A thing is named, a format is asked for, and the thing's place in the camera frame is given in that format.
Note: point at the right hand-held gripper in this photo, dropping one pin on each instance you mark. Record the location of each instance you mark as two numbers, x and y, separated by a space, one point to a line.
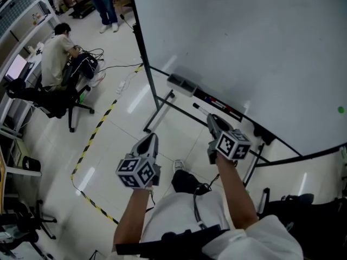
230 145

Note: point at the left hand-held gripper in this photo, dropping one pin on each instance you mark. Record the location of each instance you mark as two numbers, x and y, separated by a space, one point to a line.
135 172

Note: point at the black marker pen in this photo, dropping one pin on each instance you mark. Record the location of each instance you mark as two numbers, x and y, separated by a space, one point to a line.
202 109

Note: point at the person's left forearm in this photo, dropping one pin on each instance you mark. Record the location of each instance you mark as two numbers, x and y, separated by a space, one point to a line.
130 221

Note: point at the person's right forearm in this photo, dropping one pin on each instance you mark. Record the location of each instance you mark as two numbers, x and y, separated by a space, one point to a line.
236 194

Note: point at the white marker with red cap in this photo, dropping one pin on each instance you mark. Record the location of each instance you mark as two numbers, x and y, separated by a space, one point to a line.
223 106

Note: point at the blue and red marker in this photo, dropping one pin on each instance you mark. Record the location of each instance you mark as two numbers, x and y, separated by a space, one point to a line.
210 99

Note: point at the whiteboard on black stand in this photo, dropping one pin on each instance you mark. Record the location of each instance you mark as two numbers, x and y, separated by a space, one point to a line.
244 50

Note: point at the person's white shoe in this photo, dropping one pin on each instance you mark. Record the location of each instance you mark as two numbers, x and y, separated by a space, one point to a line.
179 166

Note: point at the person's black trouser leg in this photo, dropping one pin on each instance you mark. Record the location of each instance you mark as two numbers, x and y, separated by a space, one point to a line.
187 181

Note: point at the yellow black hazard tape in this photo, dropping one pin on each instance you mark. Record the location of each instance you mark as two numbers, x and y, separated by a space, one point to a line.
138 68
89 142

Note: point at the white power strip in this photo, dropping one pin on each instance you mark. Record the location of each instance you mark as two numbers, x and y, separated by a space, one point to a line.
121 87

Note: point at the person in grey top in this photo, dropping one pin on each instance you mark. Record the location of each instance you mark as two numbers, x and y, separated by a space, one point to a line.
173 218

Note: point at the black chest harness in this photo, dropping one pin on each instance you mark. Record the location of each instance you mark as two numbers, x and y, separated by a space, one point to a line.
176 240

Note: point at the black office chair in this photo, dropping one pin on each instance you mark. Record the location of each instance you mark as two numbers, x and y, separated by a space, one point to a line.
19 221
311 213
51 99

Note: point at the black round bin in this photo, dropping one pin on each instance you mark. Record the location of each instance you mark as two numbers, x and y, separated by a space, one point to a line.
31 164

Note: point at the green round magnet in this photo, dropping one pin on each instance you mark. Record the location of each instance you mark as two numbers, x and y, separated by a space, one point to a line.
340 109

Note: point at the black platform trolley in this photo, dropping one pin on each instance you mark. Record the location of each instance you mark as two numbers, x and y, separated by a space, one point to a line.
81 11

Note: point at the open laptop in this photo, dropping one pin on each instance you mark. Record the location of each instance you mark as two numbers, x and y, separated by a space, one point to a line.
16 66

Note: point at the white metal shelf rack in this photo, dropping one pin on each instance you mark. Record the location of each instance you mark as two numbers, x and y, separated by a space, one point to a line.
46 19

